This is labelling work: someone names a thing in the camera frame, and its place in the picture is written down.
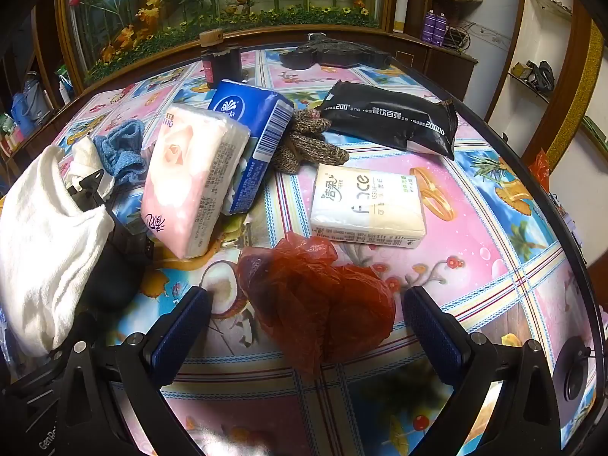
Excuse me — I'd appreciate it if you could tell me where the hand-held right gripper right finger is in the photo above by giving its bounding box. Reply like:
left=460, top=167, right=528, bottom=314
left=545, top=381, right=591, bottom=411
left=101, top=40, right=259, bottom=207
left=403, top=286, right=564, bottom=456

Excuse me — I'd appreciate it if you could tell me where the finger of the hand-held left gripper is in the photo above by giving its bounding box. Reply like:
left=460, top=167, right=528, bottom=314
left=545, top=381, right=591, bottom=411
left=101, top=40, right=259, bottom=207
left=64, top=168, right=117, bottom=214

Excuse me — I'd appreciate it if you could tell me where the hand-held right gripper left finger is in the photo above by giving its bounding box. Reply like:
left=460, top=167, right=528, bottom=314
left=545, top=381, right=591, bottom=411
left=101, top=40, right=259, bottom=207
left=57, top=286, right=212, bottom=456

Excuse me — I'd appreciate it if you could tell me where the large white towel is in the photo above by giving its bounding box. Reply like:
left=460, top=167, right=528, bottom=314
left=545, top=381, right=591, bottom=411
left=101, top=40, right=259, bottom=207
left=0, top=145, right=117, bottom=359

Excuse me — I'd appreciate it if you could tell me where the red plastic bag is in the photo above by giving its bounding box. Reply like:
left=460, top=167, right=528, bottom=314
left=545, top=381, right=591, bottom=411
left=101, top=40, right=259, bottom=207
left=528, top=148, right=552, bottom=193
left=236, top=236, right=397, bottom=375

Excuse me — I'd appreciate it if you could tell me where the white and yellow tissue pack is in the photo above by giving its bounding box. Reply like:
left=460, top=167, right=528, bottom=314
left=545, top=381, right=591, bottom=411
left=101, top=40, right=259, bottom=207
left=310, top=164, right=427, bottom=248

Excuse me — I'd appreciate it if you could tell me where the blue tissue pack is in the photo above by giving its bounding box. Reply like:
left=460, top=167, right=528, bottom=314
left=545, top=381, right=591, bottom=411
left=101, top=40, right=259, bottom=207
left=207, top=80, right=295, bottom=214

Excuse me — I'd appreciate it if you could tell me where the small white towel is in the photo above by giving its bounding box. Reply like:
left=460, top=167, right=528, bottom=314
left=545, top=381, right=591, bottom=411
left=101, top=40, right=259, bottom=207
left=69, top=135, right=117, bottom=200

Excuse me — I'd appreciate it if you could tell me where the blue towel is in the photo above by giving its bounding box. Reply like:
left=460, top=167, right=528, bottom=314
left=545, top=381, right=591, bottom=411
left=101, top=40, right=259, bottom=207
left=92, top=119, right=148, bottom=186

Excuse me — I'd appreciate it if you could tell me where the black motor with grey head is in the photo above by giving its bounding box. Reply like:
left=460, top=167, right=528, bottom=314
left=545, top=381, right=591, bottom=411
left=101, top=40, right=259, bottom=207
left=83, top=204, right=155, bottom=312

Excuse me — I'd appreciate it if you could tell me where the pink tissue pack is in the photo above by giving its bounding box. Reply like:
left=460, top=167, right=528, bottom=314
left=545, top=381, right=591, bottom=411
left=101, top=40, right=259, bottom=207
left=140, top=103, right=252, bottom=260

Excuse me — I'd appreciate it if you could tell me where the white spray bottle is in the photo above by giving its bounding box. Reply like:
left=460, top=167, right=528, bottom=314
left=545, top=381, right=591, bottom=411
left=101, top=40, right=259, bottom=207
left=54, top=66, right=72, bottom=105

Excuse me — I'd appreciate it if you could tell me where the blue plastic bottle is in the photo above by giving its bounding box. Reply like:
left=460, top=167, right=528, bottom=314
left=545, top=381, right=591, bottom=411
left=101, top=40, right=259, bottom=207
left=12, top=78, right=48, bottom=129

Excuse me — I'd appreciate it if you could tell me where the black round object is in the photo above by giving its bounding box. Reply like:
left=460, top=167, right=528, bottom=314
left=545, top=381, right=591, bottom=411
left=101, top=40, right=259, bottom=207
left=556, top=335, right=594, bottom=402

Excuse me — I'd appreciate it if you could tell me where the dark jar with wooden lid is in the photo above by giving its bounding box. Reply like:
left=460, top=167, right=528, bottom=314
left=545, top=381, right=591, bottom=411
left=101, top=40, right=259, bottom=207
left=199, top=30, right=244, bottom=90

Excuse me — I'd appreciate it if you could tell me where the brown knitted glove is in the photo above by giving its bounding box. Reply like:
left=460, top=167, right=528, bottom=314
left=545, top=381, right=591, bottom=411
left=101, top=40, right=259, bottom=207
left=272, top=108, right=350, bottom=174

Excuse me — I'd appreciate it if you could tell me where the black glossy packet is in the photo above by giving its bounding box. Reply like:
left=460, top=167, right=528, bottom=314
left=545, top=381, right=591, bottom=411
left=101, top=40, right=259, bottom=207
left=317, top=81, right=459, bottom=161

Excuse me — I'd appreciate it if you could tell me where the dark wooden cabinet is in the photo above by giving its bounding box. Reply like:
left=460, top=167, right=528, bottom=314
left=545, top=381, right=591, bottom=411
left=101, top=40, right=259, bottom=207
left=380, top=28, right=478, bottom=89

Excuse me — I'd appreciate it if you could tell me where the dark item on shelf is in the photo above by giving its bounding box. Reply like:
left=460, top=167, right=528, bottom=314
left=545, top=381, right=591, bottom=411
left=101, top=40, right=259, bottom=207
left=525, top=59, right=556, bottom=93

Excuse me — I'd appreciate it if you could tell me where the floral wall panel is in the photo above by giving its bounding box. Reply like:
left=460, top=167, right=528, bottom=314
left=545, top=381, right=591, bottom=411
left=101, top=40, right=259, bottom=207
left=54, top=0, right=400, bottom=86

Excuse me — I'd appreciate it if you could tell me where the gold arched frame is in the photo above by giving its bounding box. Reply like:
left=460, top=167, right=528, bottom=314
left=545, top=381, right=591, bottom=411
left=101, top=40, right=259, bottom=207
left=546, top=24, right=604, bottom=172

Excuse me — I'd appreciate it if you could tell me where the black wire bundle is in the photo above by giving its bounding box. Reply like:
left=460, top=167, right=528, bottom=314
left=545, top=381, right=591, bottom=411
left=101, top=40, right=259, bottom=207
left=446, top=21, right=473, bottom=53

